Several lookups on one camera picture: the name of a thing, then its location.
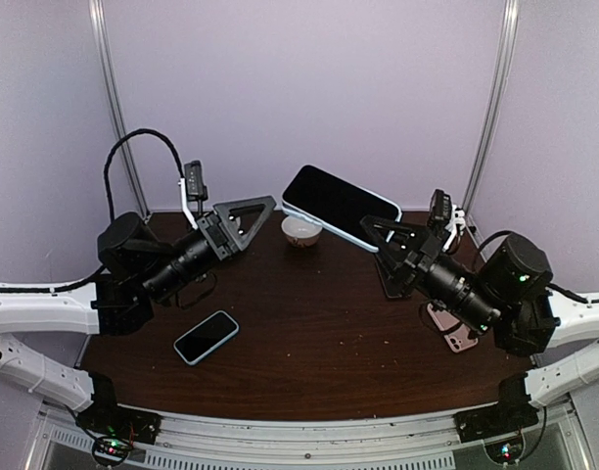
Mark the aluminium frame post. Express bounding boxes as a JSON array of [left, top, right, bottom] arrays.
[[462, 0, 521, 213], [88, 0, 150, 217]]

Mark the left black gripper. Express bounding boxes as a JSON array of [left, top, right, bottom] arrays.
[[139, 195, 277, 304]]

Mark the white ceramic bowl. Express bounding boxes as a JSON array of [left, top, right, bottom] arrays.
[[281, 216, 322, 248]]

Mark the left aluminium frame post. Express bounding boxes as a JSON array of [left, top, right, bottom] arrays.
[[88, 0, 150, 217]]

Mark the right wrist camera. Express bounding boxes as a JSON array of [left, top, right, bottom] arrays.
[[427, 189, 466, 255]]

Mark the front aluminium rail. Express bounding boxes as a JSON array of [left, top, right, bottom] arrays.
[[21, 399, 596, 469]]

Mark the white phone from blue case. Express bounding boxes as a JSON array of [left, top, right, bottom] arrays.
[[282, 164, 398, 239]]

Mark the right aluminium frame post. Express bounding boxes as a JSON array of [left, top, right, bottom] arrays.
[[462, 0, 521, 213]]

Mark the pink phone case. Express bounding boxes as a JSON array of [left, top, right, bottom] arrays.
[[426, 305, 479, 353]]

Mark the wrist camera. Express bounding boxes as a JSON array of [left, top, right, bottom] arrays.
[[179, 160, 208, 230], [427, 189, 466, 255]]

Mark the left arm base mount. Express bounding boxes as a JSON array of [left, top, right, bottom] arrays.
[[72, 396, 161, 468]]

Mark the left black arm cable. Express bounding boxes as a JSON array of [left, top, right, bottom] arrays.
[[102, 128, 186, 221]]

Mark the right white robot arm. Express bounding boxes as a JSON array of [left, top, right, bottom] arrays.
[[361, 215, 599, 433]]

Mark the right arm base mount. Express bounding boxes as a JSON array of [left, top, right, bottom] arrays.
[[453, 399, 538, 467]]

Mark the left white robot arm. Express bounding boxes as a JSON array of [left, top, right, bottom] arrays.
[[0, 196, 276, 435]]

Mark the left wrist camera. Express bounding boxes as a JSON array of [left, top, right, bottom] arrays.
[[179, 160, 208, 230]]

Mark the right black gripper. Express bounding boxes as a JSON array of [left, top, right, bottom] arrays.
[[358, 218, 505, 337]]

